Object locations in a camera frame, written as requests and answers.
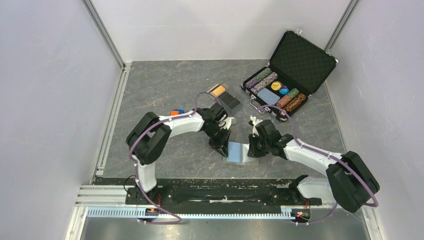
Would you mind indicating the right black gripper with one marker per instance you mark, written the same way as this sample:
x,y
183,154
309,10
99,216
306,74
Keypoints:
x,y
252,151

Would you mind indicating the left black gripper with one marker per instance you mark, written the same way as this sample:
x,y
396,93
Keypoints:
x,y
221,146

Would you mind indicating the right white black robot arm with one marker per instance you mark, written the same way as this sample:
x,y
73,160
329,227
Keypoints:
x,y
347,180

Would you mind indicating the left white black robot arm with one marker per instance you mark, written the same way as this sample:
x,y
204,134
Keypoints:
x,y
149,137

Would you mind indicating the blue playing card deck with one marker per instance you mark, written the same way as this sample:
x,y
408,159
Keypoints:
x,y
269,97

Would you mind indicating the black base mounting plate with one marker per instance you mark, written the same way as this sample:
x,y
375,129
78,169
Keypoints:
x,y
228,195

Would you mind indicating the orange blue small object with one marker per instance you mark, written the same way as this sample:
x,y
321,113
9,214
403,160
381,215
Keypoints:
x,y
176,112

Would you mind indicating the blue dealer chip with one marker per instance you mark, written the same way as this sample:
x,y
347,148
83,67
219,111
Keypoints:
x,y
284,91

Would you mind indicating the purple poker chip row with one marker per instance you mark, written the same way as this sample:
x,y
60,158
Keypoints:
x,y
255,85

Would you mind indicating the yellow dealer chip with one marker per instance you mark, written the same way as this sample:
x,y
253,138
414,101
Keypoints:
x,y
276,85

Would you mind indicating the green poker chip row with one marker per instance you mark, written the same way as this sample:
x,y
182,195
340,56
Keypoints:
x,y
263,74

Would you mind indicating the black poker chip case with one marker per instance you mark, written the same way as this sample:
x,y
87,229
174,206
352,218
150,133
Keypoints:
x,y
301,66

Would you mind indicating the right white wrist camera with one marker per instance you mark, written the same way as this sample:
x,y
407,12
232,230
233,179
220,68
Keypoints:
x,y
254,121

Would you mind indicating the aluminium frame rail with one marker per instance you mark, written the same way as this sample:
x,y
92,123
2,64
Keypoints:
x,y
95,68

